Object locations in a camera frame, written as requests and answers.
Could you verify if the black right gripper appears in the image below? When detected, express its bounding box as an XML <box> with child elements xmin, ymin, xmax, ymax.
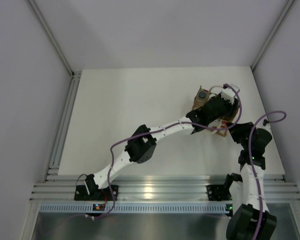
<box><xmin>225</xmin><ymin>122</ymin><xmax>255</xmax><ymax>150</ymax></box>

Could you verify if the clear jar dark lid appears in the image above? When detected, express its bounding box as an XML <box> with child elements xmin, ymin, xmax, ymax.
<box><xmin>197</xmin><ymin>90</ymin><xmax>210</xmax><ymax>103</ymax></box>

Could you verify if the jute watermelon canvas bag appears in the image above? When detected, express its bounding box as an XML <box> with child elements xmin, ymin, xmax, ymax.
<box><xmin>189</xmin><ymin>85</ymin><xmax>240</xmax><ymax>137</ymax></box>

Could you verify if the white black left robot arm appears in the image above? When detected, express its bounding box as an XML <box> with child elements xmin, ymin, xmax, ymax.
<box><xmin>84</xmin><ymin>93</ymin><xmax>242</xmax><ymax>200</ymax></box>

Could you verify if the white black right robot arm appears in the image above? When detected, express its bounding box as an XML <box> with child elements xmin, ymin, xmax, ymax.
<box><xmin>222</xmin><ymin>122</ymin><xmax>277</xmax><ymax>240</ymax></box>

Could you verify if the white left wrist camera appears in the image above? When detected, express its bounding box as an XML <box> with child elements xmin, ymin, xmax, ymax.
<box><xmin>220</xmin><ymin>83</ymin><xmax>240</xmax><ymax>105</ymax></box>

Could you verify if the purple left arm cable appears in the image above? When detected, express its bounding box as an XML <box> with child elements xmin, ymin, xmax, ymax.
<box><xmin>84</xmin><ymin>83</ymin><xmax>242</xmax><ymax>221</ymax></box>

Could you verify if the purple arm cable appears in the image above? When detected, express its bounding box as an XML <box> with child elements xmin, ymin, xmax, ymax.
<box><xmin>243</xmin><ymin>111</ymin><xmax>288</xmax><ymax>240</ymax></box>
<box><xmin>84</xmin><ymin>83</ymin><xmax>242</xmax><ymax>221</ymax></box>

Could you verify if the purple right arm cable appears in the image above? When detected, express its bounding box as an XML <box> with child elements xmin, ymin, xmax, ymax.
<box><xmin>243</xmin><ymin>111</ymin><xmax>288</xmax><ymax>240</ymax></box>

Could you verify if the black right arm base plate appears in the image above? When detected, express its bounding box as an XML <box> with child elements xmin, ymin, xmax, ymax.
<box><xmin>206</xmin><ymin>184</ymin><xmax>232</xmax><ymax>202</ymax></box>

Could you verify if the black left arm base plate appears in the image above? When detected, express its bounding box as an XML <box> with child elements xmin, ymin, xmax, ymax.
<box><xmin>74</xmin><ymin>185</ymin><xmax>119</xmax><ymax>201</ymax></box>

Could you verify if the aluminium rail frame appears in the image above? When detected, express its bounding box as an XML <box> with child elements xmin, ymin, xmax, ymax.
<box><xmin>27</xmin><ymin>0</ymin><xmax>300</xmax><ymax>240</ymax></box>

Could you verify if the grey slotted cable duct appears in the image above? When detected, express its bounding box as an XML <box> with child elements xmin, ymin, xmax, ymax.
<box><xmin>39</xmin><ymin>203</ymin><xmax>233</xmax><ymax>214</ymax></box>

